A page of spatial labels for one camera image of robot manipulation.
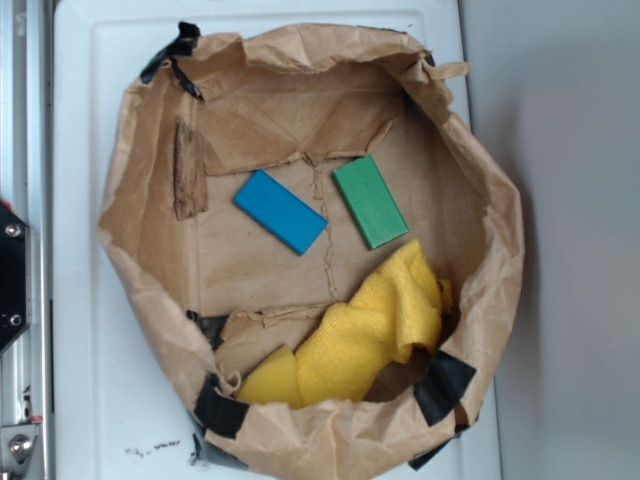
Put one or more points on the blue rectangular block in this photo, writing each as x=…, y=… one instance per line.
x=280, y=212

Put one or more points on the green rectangular block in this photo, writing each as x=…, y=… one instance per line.
x=370, y=202

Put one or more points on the brown paper bag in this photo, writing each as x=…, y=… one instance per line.
x=215, y=293

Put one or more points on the yellow microfiber cloth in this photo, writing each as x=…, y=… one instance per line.
x=398, y=307

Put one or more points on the yellow sponge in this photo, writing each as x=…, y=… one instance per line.
x=274, y=380

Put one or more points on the white plastic tray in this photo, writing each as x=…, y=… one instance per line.
x=116, y=414

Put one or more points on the black metal bracket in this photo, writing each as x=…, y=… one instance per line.
x=13, y=277

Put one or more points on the aluminium frame rail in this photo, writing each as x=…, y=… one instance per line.
x=27, y=404

